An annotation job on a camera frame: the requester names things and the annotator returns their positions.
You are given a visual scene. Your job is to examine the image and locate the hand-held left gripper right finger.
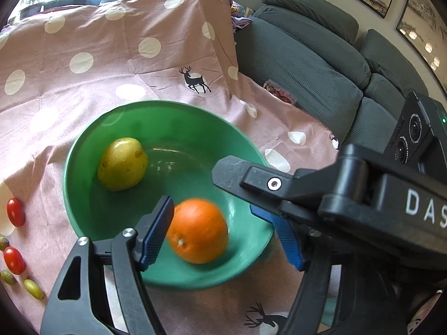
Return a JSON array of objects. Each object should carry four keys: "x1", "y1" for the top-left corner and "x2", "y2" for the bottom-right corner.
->
[{"x1": 249, "y1": 204, "x2": 332, "y2": 335}]

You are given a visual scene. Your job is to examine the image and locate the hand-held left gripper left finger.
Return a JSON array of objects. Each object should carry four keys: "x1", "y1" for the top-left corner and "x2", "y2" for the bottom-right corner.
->
[{"x1": 40, "y1": 195, "x2": 175, "y2": 335}]

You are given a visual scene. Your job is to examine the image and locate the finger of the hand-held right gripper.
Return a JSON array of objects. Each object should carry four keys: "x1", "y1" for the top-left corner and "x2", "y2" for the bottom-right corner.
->
[{"x1": 212, "y1": 155, "x2": 339, "y2": 217}]

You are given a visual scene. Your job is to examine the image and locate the orange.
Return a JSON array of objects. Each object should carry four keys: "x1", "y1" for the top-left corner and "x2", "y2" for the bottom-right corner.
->
[{"x1": 166, "y1": 198, "x2": 229, "y2": 265}]

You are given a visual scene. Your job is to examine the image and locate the green plastic bowl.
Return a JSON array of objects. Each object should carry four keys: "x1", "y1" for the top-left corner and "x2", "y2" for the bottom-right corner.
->
[{"x1": 63, "y1": 100, "x2": 276, "y2": 291}]

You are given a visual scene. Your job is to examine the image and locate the yellow-green lemon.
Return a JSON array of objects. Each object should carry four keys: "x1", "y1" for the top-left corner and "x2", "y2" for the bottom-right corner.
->
[{"x1": 97, "y1": 137, "x2": 149, "y2": 192}]

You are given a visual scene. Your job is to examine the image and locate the red cherry tomato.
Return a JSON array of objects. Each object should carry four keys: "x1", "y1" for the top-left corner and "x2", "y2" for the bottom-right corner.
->
[
  {"x1": 3, "y1": 246, "x2": 26, "y2": 276},
  {"x1": 6, "y1": 197, "x2": 26, "y2": 228}
]

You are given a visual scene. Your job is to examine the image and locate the clear snack packet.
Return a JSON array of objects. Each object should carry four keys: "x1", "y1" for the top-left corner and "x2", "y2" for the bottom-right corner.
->
[{"x1": 263, "y1": 80, "x2": 297, "y2": 105}]

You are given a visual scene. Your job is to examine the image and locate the grey sofa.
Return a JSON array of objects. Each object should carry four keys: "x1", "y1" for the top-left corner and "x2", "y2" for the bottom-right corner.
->
[{"x1": 232, "y1": 0, "x2": 420, "y2": 154}]

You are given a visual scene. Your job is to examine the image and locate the purple patterned cloth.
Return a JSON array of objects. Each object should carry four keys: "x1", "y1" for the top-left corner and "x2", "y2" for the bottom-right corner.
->
[{"x1": 229, "y1": 2, "x2": 254, "y2": 30}]

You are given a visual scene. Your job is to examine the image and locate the pink polka dot cloth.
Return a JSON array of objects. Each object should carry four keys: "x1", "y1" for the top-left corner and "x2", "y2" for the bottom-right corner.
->
[{"x1": 0, "y1": 0, "x2": 341, "y2": 335}]

